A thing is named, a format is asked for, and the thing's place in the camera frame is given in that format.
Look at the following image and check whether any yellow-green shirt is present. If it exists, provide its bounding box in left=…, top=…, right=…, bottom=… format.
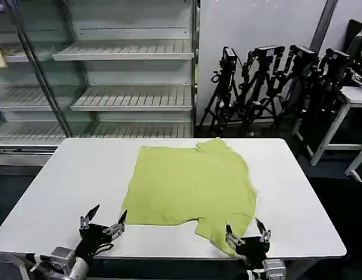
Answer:
left=120, top=136, right=259, bottom=258

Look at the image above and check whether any black monitor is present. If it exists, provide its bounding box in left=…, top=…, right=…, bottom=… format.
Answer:
left=345, top=19, right=362, bottom=88

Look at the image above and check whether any grey open shelf rack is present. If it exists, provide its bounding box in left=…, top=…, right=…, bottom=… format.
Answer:
left=51, top=0, right=197, bottom=140

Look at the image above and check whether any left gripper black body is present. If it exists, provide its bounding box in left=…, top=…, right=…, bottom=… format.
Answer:
left=75, top=222, right=124, bottom=258

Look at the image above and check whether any white side desk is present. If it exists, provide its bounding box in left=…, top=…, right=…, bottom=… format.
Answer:
left=293, top=85, right=362, bottom=167

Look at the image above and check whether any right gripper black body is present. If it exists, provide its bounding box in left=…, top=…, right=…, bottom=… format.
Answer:
left=235, top=235, right=272, bottom=268

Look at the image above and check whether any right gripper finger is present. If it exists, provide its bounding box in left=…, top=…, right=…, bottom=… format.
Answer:
left=225, top=224, right=243, bottom=249
left=255, top=217, right=272, bottom=243

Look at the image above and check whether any white desk leg frame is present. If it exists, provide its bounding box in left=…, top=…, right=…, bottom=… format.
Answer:
left=344, top=144, right=362, bottom=183

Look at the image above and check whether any glass door display cabinet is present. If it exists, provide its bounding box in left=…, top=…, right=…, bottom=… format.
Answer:
left=0, top=0, right=74, bottom=176

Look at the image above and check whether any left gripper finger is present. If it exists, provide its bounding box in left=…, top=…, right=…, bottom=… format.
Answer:
left=103, top=209, right=128, bottom=238
left=79, top=204, right=101, bottom=230

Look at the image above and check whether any white rectangular table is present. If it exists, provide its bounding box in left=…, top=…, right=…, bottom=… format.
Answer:
left=0, top=137, right=347, bottom=261

